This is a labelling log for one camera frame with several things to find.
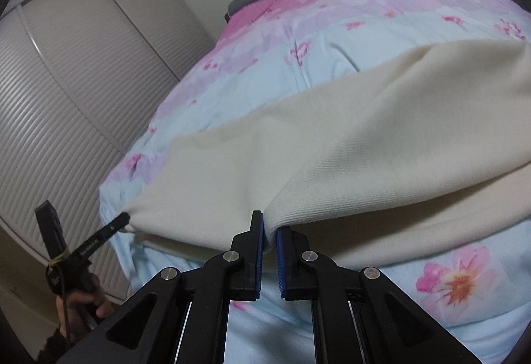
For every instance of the pink floral blanket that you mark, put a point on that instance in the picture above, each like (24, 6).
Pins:
(265, 69)

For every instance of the white louvered wardrobe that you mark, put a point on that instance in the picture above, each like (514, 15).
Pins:
(62, 98)

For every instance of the cream knit pants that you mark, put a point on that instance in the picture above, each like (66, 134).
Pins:
(332, 148)

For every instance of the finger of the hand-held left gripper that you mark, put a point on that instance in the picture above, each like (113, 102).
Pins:
(108, 228)

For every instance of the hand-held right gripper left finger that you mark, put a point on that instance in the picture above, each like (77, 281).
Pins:
(258, 258)

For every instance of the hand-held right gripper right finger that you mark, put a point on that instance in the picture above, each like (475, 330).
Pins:
(282, 262)

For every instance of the person's left hand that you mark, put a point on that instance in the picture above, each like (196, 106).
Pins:
(85, 301)

